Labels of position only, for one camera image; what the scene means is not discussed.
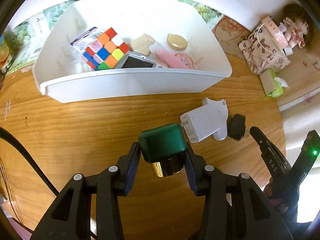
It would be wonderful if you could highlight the green cap perfume bottle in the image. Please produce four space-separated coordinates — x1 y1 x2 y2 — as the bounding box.
138 124 187 178

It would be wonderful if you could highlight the white charger adapter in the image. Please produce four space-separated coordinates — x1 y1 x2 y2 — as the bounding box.
180 105 228 143

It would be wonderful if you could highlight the pink hair roller clip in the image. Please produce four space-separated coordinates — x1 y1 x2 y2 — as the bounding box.
149 42 189 69

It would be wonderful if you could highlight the multicolour puzzle cube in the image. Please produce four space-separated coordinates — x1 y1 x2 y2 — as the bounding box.
82 27 130 71

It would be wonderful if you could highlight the round beige compact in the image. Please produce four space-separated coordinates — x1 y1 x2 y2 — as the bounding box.
167 34 188 51

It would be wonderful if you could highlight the white phone stand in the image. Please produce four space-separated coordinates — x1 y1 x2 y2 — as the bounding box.
202 98 228 141

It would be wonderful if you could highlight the right hand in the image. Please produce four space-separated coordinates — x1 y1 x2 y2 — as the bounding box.
263 178 289 215

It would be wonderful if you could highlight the black small box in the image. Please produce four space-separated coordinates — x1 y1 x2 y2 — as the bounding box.
227 114 246 141

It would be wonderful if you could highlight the green tissue pack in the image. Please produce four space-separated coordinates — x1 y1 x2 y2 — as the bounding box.
259 69 289 99

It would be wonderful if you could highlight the beige patterned bag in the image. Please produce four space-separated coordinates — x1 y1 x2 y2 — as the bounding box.
238 24 291 75

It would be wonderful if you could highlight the white plastic storage bin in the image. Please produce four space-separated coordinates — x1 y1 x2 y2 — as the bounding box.
33 0 232 103

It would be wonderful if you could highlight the beige wooden block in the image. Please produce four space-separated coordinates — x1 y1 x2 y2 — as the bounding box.
130 34 155 56

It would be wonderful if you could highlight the blue white card pack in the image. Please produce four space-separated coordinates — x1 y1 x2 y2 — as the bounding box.
70 27 103 51

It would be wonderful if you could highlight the pink box on bag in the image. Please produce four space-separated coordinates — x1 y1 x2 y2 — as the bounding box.
261 16 289 49

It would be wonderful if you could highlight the brown cartoon cardboard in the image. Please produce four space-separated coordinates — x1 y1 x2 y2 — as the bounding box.
212 16 251 60

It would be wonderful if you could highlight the brown haired doll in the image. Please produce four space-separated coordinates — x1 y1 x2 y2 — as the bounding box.
279 3 313 56

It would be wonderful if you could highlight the black cable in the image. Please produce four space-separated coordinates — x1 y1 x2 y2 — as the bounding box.
0 127 60 197

